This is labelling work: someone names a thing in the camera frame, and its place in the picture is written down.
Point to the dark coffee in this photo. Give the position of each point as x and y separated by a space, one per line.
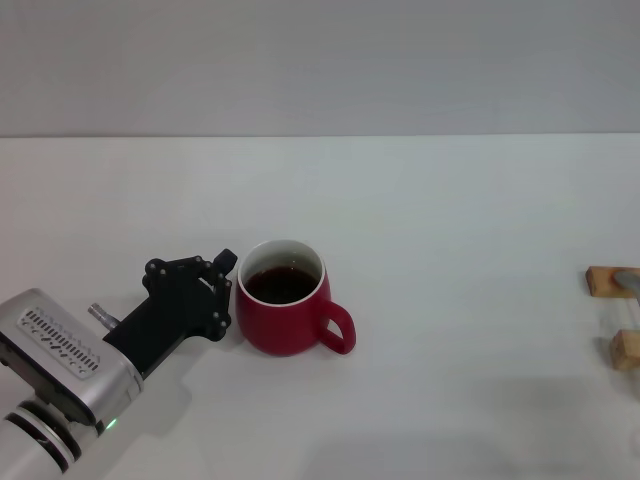
281 286

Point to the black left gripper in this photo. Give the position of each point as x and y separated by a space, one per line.
165 315

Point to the short wooden block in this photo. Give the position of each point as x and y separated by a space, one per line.
625 350

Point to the left wrist metal connector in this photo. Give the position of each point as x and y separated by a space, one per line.
102 316

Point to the pink spoon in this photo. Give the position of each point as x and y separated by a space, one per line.
631 280

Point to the red ceramic mug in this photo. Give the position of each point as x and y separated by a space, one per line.
280 327

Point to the long wooden block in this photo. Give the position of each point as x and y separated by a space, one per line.
602 282

